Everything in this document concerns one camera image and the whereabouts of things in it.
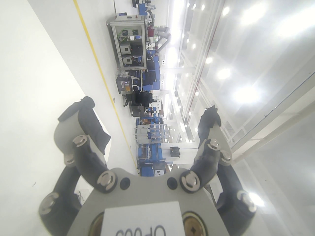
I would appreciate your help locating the aluminium frame equipment cabinet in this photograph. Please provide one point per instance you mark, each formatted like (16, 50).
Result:
(128, 42)

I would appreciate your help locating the small black box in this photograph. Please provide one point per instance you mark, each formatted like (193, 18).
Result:
(175, 152)

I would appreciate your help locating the person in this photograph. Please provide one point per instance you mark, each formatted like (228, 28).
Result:
(142, 98)

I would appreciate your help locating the clear panel frame enclosure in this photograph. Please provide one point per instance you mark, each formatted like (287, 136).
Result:
(150, 133)

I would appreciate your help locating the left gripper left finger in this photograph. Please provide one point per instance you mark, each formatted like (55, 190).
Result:
(92, 158)

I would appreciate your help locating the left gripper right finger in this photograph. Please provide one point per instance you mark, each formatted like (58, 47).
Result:
(208, 163)

